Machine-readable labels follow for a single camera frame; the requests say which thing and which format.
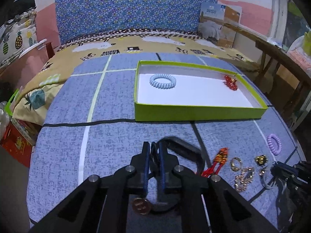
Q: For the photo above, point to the blue floral headboard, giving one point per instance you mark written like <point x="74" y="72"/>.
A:
<point x="136" y="9"/>

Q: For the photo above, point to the red box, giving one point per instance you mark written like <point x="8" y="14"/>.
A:
<point x="17" y="145"/>

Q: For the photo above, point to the printed tan bed sheet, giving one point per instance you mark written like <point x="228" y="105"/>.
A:
<point x="60" y="65"/>

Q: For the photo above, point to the black headband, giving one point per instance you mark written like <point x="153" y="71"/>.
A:
<point x="192" y="150"/>

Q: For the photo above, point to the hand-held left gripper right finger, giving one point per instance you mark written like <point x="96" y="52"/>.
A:
<point x="161" y="174"/>

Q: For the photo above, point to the white plastic bag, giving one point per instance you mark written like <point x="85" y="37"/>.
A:
<point x="295" y="45"/>

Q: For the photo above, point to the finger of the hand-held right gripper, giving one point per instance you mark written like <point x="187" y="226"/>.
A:
<point x="281" y="169"/>

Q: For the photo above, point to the wooden bench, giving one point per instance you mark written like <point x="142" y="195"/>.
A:
<point x="279" y="51"/>

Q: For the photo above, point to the cardboard box with quilt picture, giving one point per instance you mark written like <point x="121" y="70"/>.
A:
<point x="218" y="24"/>

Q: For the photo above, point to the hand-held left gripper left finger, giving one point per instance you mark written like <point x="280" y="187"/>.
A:
<point x="145" y="174"/>

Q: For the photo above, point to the yellow green bag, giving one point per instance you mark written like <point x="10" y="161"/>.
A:
<point x="307" y="41"/>

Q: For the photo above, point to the green cardboard box tray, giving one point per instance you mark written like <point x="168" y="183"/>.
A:
<point x="194" y="94"/>

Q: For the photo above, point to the black gold hair clip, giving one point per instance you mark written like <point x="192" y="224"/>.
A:
<point x="261" y="159"/>

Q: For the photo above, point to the pineapple print bag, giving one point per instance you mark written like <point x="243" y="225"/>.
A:
<point x="17" y="38"/>

